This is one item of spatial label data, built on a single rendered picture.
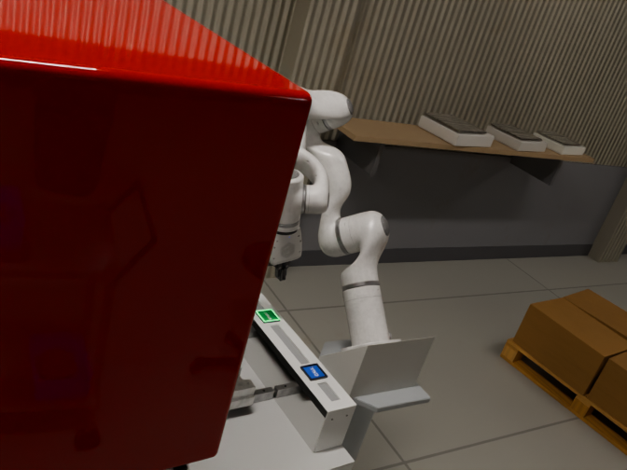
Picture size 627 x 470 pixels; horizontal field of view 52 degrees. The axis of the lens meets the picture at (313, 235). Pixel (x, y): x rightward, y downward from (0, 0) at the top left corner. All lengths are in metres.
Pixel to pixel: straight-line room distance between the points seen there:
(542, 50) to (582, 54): 0.43
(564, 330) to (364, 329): 2.11
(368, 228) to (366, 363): 0.41
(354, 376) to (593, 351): 2.16
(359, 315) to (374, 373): 0.18
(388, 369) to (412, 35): 2.54
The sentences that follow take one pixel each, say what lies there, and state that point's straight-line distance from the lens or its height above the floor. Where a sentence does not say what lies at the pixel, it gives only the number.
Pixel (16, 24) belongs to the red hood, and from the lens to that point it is 0.79.
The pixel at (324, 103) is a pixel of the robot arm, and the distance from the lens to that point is 1.98.
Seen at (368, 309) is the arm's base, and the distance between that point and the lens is 1.97.
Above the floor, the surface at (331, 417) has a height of 0.94.
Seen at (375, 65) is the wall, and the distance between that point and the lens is 3.97.
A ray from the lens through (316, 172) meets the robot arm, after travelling 1.72.
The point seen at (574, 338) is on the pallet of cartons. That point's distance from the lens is 3.89.
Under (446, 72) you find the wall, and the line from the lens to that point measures 4.33.
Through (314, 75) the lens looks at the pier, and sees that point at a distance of 3.59.
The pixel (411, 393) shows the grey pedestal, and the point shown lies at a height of 0.82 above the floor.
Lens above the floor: 1.99
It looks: 24 degrees down
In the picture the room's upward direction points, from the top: 17 degrees clockwise
